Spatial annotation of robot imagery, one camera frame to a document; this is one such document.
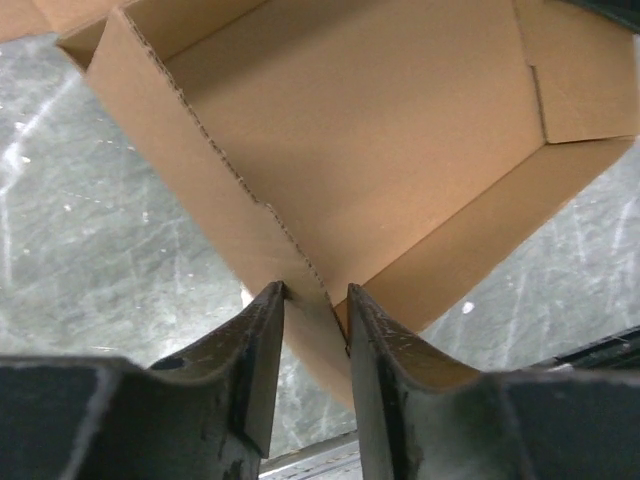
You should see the brown cardboard box sheet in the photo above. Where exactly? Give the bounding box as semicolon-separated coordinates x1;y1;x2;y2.
1;1;639;403

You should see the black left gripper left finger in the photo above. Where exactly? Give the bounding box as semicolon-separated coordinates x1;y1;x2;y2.
1;282;285;479

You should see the aluminium frame rail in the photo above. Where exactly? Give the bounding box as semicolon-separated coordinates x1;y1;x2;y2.
262;329;639;479

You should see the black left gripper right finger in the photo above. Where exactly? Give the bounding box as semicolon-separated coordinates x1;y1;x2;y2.
347;284;639;479

